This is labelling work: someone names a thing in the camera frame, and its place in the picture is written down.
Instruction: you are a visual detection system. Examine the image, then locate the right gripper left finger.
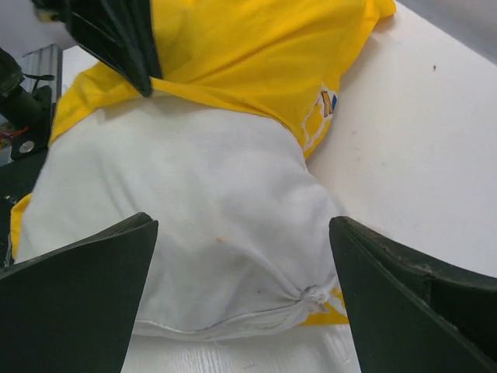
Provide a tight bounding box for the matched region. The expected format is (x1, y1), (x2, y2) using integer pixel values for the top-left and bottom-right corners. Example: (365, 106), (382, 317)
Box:
(1, 213), (158, 372)

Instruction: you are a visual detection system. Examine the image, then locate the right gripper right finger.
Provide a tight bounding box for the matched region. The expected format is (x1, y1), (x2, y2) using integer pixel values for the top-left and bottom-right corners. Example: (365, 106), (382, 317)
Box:
(329, 217), (496, 373)

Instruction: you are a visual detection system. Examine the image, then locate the white pillow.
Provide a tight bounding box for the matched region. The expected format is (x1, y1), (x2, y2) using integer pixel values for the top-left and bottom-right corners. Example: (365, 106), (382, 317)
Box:
(11, 96), (344, 341)

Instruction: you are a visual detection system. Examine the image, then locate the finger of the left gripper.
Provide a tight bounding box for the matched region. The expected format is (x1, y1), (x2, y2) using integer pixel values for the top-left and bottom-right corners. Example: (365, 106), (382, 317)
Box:
(32, 0), (162, 97)

